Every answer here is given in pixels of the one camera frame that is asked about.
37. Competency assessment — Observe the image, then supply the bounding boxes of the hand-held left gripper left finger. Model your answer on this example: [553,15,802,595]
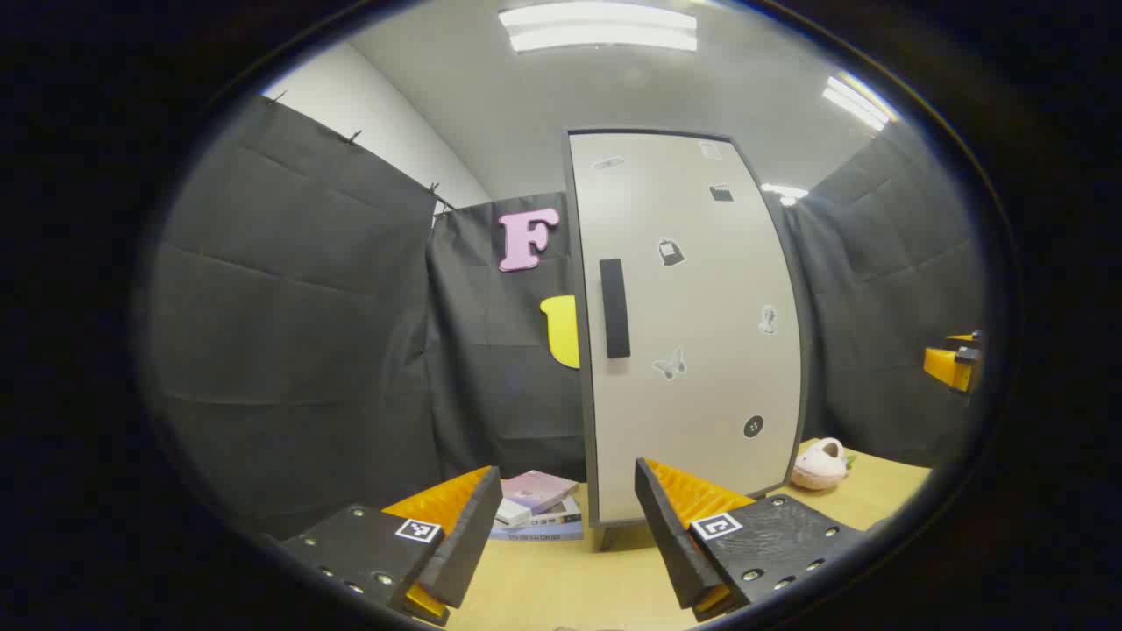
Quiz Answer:
[279,465,503,627]

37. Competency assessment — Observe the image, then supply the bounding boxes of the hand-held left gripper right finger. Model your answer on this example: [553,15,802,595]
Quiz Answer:
[635,457,869,623]

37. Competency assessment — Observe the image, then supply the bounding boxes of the black cabinet door handle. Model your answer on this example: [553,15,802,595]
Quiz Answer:
[600,259,632,359]

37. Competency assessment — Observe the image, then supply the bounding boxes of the white cabinet door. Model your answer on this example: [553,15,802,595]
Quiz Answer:
[565,130,809,527]

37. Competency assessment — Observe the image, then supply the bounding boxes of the white book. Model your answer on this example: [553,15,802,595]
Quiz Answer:
[494,495,584,529]

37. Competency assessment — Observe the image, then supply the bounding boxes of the blue book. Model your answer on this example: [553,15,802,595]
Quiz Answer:
[489,517,585,541]

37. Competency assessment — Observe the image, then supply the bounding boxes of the pink plush toy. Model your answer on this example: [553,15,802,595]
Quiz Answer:
[791,437,849,491]

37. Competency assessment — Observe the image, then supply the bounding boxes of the black backdrop cloth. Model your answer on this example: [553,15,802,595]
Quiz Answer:
[145,95,987,540]

